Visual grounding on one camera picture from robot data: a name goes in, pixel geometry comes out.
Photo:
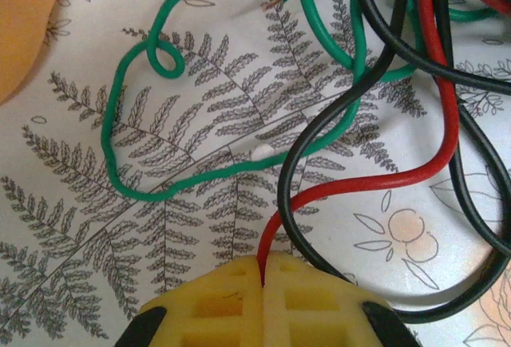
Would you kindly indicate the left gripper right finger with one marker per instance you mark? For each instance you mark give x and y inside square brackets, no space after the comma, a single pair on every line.
[319,311]

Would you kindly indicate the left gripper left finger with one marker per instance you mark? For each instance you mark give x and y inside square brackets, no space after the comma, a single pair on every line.
[207,307]

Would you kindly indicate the orange plastic tray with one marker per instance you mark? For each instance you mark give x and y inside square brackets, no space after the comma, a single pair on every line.
[24,24]

